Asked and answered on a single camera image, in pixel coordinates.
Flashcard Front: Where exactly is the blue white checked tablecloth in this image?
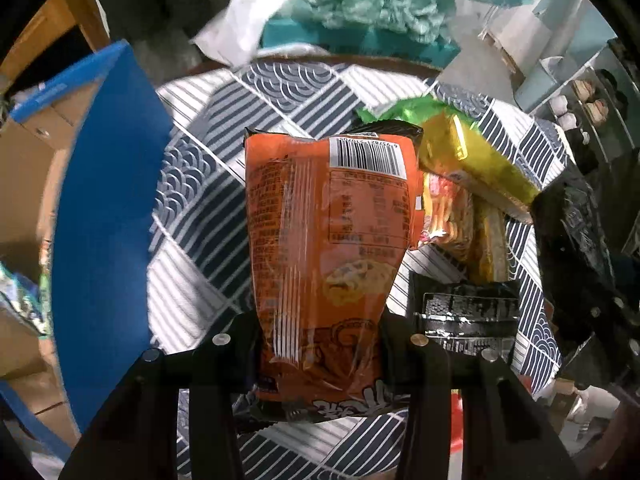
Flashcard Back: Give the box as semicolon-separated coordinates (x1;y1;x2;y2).
145;55;571;480

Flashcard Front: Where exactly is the blue cardboard box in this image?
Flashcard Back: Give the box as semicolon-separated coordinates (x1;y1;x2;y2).
0;40;173;461

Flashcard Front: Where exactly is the rack with cups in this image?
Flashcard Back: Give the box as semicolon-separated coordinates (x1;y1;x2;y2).
515;40;640;161

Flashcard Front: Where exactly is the yellow snack packet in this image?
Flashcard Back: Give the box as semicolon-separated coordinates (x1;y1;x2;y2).
417;112;543;208

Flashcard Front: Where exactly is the green snack packet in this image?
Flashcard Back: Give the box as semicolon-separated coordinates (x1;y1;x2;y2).
355;96;481;136

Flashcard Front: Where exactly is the pile of teal packets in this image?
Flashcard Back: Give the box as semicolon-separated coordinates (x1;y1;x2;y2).
260;0;461;66

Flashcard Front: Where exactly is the red object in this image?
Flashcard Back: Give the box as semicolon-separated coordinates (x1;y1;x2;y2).
450;390;469;461

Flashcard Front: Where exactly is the dark cloth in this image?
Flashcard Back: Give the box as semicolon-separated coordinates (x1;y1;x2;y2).
95;0;236;56

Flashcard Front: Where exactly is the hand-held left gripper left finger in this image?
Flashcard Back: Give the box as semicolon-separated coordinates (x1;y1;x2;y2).
60;311;262;480

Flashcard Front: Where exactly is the yellow noodle packet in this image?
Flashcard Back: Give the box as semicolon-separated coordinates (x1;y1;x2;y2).
412;172;508;283

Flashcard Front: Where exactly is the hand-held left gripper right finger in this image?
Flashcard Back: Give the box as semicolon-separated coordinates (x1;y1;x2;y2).
381;315;582;480

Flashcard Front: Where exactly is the orange snack packet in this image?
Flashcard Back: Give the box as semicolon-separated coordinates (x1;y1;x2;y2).
243;127;426;423

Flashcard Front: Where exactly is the patterned snack packet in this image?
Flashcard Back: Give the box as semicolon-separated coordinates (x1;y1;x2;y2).
0;260;53;336

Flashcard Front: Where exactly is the black snack packet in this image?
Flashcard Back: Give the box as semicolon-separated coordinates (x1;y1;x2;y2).
407;275;521;376

